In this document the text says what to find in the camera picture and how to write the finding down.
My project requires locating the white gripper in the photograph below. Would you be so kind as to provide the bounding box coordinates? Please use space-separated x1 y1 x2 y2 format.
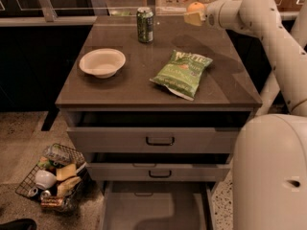
183 0 246 31

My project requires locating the orange fruit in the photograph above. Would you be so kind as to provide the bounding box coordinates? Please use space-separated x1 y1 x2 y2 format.
187 2 205 12

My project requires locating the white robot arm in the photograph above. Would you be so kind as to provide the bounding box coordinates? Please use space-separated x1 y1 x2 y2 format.
184 0 307 230

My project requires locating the grey drawer cabinet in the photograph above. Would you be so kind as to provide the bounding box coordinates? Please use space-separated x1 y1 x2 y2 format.
57 16 261 230

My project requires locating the top grey drawer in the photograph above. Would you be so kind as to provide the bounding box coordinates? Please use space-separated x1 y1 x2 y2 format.
68 111 249 153

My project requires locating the grey drawer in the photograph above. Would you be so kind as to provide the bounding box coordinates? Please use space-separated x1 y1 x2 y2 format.
86 163 230 182
68 111 249 153
98 182 217 230

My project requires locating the middle grey drawer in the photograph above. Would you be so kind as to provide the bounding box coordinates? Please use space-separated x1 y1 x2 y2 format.
86 163 230 182

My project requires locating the bottom grey drawer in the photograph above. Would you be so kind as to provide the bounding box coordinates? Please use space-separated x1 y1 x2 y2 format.
98 182 217 230

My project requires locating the green soda can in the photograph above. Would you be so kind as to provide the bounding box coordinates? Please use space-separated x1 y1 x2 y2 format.
136 7 154 43

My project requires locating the green chip bag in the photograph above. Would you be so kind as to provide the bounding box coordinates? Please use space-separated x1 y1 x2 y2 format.
151 50 212 101

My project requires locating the white paper bowl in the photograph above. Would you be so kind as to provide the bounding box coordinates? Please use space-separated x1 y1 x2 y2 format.
79 48 126 79

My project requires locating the yellow sponge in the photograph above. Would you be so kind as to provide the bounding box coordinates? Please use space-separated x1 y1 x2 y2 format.
56 164 77 181

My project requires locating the white ceramic cup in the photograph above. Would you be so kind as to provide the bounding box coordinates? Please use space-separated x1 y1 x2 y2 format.
35 170 57 190

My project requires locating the snack bar wrapper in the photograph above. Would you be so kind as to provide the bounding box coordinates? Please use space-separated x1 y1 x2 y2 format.
40 196 64 209

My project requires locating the black shoe tip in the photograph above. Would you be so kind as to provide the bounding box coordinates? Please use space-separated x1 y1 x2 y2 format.
0 218 36 230

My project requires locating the black wire basket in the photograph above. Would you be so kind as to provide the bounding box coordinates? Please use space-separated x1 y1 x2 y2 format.
15 144 89 212

